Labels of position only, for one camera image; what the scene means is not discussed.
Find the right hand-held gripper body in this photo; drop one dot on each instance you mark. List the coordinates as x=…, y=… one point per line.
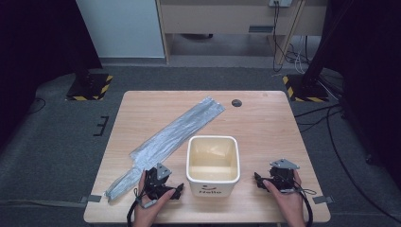
x=282, y=176

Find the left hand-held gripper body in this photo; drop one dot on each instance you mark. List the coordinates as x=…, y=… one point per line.
x=156, y=181

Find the white trash bin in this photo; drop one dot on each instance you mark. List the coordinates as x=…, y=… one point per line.
x=212, y=187

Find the clear plastic trash bag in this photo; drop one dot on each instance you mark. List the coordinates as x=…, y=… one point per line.
x=176, y=132

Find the person's right hand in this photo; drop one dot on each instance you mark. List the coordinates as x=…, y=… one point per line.
x=291, y=208

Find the person's left hand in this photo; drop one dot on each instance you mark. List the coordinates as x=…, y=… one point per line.
x=145, y=214

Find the grey tape strip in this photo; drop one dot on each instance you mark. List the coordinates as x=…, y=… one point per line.
x=93, y=198
x=323, y=199

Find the grey round table grommet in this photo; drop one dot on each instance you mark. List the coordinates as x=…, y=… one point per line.
x=236, y=102

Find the black striped stand base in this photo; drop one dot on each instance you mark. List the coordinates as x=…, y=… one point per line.
x=305, y=91
x=90, y=88

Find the black curtain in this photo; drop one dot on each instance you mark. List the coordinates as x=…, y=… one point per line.
x=372, y=63
x=38, y=47

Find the white cabinet panel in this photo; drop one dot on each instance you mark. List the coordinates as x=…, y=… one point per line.
x=123, y=28

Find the light wooden desk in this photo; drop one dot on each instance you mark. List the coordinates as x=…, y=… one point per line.
x=220, y=15

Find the grey power strip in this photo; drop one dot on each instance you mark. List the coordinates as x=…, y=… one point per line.
x=280, y=3

